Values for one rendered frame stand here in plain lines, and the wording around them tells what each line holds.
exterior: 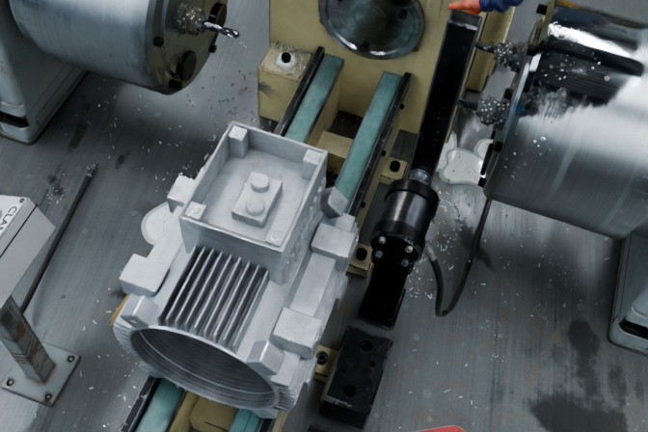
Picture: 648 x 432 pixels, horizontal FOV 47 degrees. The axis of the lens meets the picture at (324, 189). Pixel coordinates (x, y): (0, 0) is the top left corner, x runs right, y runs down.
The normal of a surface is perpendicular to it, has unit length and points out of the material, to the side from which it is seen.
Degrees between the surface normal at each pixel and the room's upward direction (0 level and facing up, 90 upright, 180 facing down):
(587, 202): 88
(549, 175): 77
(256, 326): 32
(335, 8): 90
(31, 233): 67
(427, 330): 0
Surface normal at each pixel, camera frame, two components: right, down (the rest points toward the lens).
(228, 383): -0.15, -0.62
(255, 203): 0.06, -0.57
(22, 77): 0.94, 0.31
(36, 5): -0.29, 0.51
